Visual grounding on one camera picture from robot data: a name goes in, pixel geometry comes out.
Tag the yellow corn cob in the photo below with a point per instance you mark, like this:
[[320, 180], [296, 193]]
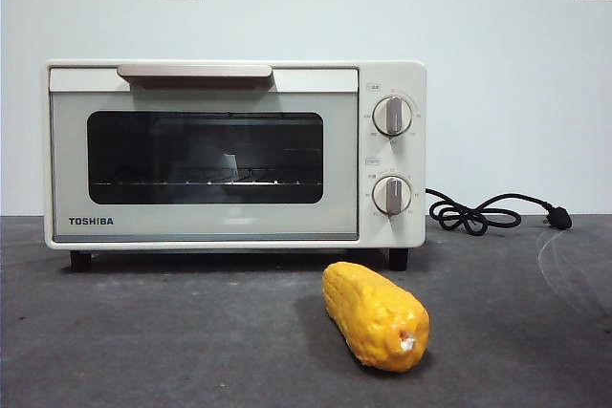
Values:
[[373, 322]]

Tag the beige oven knob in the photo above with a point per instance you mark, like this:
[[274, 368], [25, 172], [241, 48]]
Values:
[[392, 196], [393, 115]]

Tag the white Toshiba toaster oven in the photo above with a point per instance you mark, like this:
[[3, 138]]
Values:
[[392, 78]]

